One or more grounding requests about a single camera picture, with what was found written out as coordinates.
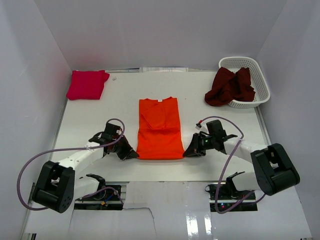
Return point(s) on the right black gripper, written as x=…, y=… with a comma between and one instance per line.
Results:
x=194, y=149

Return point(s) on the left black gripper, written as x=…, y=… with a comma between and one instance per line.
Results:
x=128, y=152

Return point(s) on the orange t shirt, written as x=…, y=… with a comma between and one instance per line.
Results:
x=159, y=134

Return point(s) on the dark red t shirt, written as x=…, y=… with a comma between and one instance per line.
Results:
x=228, y=86

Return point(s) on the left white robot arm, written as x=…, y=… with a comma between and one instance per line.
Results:
x=55, y=186

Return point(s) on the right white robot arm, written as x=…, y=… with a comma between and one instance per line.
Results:
x=273, y=170

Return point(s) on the folded pink t shirt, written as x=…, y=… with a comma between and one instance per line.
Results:
x=87, y=85

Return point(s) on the white plastic basket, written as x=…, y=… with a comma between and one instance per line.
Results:
x=258, y=81

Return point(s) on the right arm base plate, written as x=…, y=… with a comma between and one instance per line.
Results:
x=220, y=195

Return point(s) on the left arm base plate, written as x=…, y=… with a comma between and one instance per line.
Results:
x=109, y=194

